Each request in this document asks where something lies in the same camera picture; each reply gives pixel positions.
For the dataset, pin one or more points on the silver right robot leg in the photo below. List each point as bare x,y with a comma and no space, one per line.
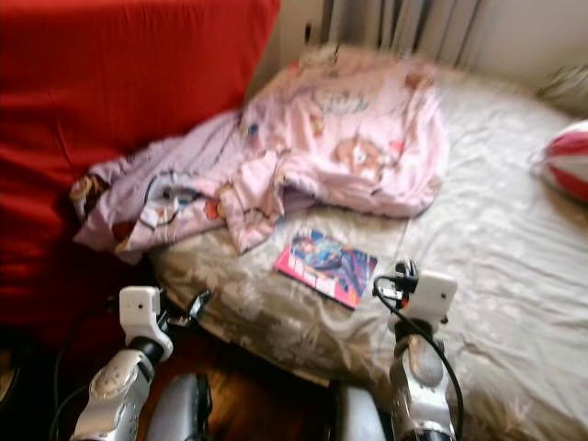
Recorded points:
363,423

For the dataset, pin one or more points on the red white blue bolster pillow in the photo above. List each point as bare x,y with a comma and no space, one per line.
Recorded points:
570,161

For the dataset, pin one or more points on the silver left robot leg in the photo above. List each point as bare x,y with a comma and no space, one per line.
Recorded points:
179,413

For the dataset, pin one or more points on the black round bin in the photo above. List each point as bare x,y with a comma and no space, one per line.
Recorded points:
16,354

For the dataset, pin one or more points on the bed with beige floral sheet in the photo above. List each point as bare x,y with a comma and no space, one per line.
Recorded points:
496,248

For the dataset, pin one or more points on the colourful comic book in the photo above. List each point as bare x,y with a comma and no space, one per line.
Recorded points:
331,266

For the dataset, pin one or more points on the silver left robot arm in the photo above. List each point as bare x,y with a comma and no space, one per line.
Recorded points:
115,395

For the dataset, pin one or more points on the pink cartoon print blanket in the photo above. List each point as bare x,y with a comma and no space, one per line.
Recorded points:
349,138

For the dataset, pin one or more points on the silver robot leg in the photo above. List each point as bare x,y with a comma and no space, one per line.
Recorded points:
179,413
363,423

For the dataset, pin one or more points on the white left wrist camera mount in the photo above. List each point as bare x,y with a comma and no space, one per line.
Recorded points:
140,310

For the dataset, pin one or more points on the large red cushion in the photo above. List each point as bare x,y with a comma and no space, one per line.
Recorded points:
110,92

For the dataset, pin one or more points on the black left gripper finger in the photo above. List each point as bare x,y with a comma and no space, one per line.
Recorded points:
201,304

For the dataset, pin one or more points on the grey curtain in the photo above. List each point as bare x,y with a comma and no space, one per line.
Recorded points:
404,23

